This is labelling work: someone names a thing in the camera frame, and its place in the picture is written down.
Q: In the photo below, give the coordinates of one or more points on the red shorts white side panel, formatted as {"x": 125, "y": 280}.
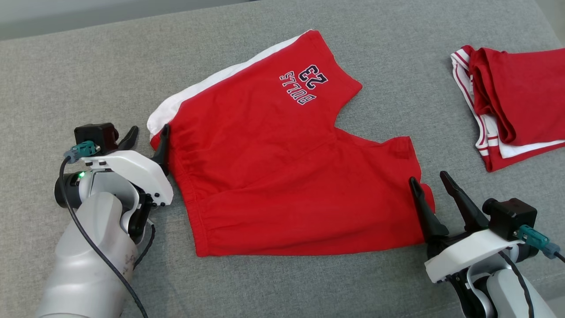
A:
{"x": 265, "y": 176}

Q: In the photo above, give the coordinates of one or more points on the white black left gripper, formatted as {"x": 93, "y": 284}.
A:
{"x": 137, "y": 170}

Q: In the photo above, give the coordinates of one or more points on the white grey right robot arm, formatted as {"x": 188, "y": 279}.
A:
{"x": 507, "y": 296}

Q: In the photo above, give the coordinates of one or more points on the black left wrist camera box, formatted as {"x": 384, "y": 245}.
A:
{"x": 95, "y": 134}

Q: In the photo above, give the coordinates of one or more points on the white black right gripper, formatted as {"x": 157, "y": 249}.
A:
{"x": 463, "y": 256}

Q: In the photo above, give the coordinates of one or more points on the red jersey white striped trim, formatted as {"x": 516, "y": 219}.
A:
{"x": 521, "y": 88}

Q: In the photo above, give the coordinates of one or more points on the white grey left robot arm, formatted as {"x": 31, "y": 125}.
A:
{"x": 84, "y": 265}

